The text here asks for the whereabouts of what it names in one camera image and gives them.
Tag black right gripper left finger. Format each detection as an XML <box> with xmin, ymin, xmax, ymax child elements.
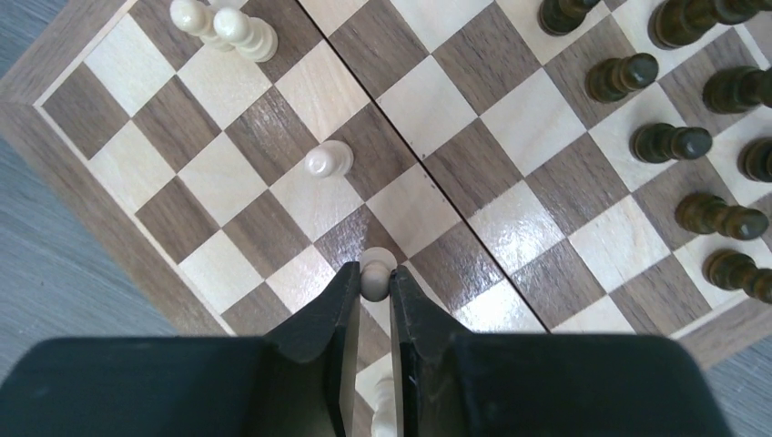
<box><xmin>1</xmin><ymin>262</ymin><xmax>361</xmax><ymax>436</ymax></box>

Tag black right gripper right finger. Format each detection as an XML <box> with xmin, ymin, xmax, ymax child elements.
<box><xmin>389</xmin><ymin>267</ymin><xmax>731</xmax><ymax>436</ymax></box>

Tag white chess pawn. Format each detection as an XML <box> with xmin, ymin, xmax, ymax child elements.
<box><xmin>371</xmin><ymin>376</ymin><xmax>398</xmax><ymax>437</ymax></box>
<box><xmin>169</xmin><ymin>0</ymin><xmax>234</xmax><ymax>52</ymax></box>
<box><xmin>304</xmin><ymin>140</ymin><xmax>354</xmax><ymax>178</ymax></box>
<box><xmin>360</xmin><ymin>247</ymin><xmax>398</xmax><ymax>302</ymax></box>
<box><xmin>213</xmin><ymin>7</ymin><xmax>279</xmax><ymax>63</ymax></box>

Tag wooden chess board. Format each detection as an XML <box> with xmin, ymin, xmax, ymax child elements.
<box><xmin>1</xmin><ymin>1</ymin><xmax>771</xmax><ymax>436</ymax></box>

